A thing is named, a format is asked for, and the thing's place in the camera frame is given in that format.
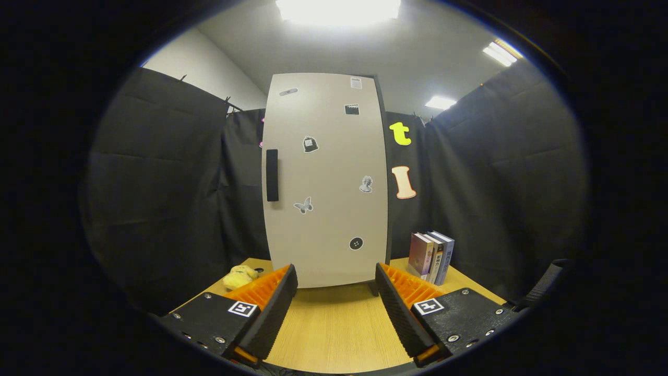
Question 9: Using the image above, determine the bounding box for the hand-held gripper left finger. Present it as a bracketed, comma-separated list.
[157, 264, 299, 366]

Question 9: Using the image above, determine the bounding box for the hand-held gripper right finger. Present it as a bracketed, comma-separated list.
[375, 263, 515, 368]

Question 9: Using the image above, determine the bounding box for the black door handle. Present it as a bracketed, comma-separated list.
[266, 149, 279, 202]

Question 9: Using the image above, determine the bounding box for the beige cabinet door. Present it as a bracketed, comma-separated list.
[261, 72, 389, 289]

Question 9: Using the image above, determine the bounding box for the yellow plush toy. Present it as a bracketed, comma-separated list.
[223, 265, 259, 291]

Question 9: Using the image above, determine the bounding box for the dark spine book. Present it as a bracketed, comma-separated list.
[427, 233, 445, 284]

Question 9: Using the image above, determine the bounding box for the pink purple book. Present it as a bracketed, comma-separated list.
[407, 233, 435, 280]

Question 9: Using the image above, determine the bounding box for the blue grey book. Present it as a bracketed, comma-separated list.
[432, 231, 456, 286]

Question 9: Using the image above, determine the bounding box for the black backdrop cloth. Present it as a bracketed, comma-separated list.
[78, 65, 590, 314]

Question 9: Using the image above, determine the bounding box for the long ceiling light strip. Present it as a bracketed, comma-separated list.
[483, 41, 518, 67]

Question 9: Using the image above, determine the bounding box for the large ceiling light panel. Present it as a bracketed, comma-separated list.
[276, 0, 402, 27]

